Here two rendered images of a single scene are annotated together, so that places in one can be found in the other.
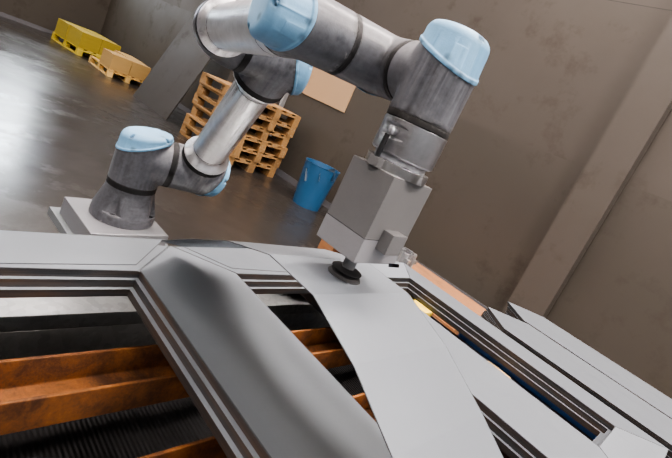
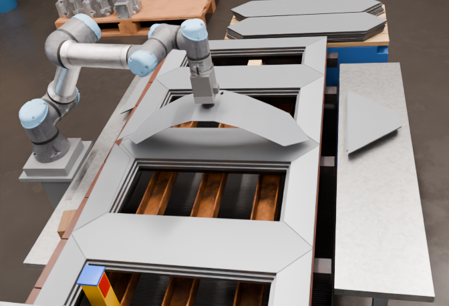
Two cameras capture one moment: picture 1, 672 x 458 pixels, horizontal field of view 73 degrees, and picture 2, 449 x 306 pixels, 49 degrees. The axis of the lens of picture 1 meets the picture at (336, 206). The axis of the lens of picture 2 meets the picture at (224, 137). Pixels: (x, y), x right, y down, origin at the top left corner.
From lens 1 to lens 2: 1.19 m
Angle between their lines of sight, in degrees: 34
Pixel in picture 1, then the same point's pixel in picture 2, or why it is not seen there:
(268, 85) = not seen: hidden behind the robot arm
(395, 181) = (208, 77)
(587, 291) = not seen: outside the picture
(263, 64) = not seen: hidden behind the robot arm
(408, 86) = (192, 51)
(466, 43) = (200, 31)
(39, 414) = (161, 212)
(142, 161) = (47, 122)
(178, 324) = (170, 158)
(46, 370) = (143, 206)
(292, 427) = (228, 150)
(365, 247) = (212, 97)
